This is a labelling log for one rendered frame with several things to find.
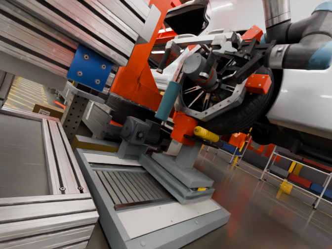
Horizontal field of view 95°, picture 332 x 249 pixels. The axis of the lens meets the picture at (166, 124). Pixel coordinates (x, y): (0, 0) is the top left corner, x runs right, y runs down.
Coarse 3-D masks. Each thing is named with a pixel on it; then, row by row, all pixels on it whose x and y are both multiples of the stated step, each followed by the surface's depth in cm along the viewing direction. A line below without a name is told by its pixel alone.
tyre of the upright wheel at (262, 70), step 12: (264, 72) 81; (252, 96) 82; (264, 96) 85; (240, 108) 84; (252, 108) 84; (264, 108) 93; (216, 120) 92; (228, 120) 87; (240, 120) 89; (252, 120) 94; (216, 132) 103; (228, 132) 102
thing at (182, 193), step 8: (144, 160) 117; (152, 160) 119; (152, 168) 109; (160, 168) 111; (160, 176) 102; (168, 176) 98; (168, 184) 96; (176, 184) 92; (184, 184) 96; (176, 192) 91; (184, 192) 87; (192, 192) 90; (200, 192) 97; (208, 192) 106; (184, 200) 87; (192, 200) 93; (200, 200) 101
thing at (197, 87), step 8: (224, 64) 120; (216, 72) 104; (224, 72) 100; (184, 80) 120; (216, 80) 107; (224, 80) 99; (184, 88) 121; (192, 88) 114; (200, 88) 109; (208, 88) 109; (216, 88) 105; (224, 88) 96; (232, 88) 94; (184, 96) 120; (192, 96) 129; (200, 96) 108; (208, 96) 103; (216, 96) 99; (184, 104) 113; (192, 104) 111; (208, 104) 103
